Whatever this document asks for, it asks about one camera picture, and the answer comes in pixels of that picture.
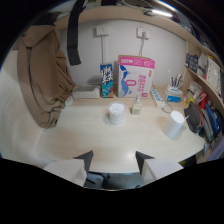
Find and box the white paper towel roll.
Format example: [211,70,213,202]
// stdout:
[163,110,186,140]

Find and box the black bag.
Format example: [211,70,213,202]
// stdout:
[183,100,203,135]

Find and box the small pump bottle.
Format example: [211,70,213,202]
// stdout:
[131,95,144,116]

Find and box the clear cotton swab jar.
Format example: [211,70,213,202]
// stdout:
[107,101,127,126]

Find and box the white power strip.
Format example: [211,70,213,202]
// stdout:
[149,87,168,110]

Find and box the blue and white pen holder box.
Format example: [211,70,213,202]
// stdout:
[164,85,184,104]

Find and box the pink and white cardboard box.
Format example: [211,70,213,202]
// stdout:
[117,55,156,99]

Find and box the blue drink carton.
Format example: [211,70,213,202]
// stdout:
[99,62,114,99]

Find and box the brown hanging coat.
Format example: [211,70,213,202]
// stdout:
[17,24,76,130]

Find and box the wooden shelf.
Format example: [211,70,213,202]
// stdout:
[181,39,224,114]

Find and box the light strip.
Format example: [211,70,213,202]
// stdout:
[150,8,174,19]

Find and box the white wall socket with plug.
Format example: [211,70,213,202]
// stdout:
[136,27,150,40]

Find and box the black hanging strap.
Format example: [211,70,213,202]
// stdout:
[66,0,87,67]

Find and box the white wall switch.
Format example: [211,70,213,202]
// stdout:
[95,25,109,37]

